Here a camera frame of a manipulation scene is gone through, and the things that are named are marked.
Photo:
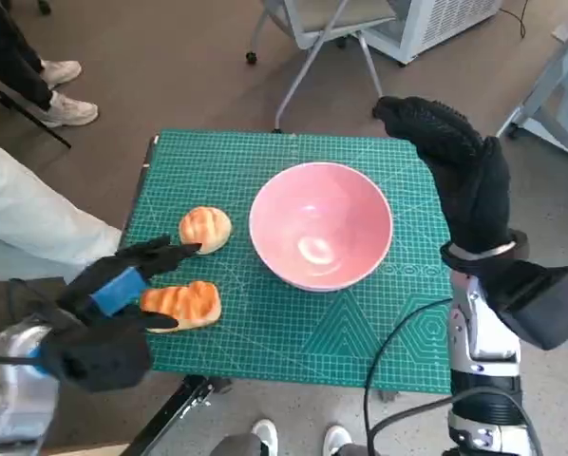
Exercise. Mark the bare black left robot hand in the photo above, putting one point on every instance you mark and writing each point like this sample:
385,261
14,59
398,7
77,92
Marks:
118,292

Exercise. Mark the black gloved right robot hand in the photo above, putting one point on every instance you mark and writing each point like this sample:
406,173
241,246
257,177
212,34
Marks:
474,190

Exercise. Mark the long toy bread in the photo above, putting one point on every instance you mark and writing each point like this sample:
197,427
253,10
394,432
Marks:
189,299

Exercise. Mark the round toy bread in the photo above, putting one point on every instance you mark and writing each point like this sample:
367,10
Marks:
205,225

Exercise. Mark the pink bowl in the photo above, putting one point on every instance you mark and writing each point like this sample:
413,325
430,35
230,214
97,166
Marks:
322,214

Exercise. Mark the person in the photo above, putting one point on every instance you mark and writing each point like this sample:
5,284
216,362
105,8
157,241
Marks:
8,52
265,434
27,214

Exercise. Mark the green cutting mat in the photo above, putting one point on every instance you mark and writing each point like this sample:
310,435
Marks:
274,342

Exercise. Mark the white perforated cabinet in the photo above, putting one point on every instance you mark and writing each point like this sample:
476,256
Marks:
445,24

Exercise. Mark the grey rolling chair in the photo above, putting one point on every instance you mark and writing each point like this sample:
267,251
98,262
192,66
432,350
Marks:
312,19

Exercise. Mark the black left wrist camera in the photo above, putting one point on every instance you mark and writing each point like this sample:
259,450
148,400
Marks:
103,361

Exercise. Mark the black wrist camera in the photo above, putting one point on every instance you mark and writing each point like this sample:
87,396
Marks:
540,304
103,361

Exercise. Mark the black metal table rail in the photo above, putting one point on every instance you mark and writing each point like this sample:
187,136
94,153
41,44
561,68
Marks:
179,408

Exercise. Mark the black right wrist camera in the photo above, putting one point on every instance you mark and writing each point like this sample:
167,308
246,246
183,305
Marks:
540,304

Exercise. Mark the black chair frame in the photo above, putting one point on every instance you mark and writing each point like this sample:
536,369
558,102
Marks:
51,135

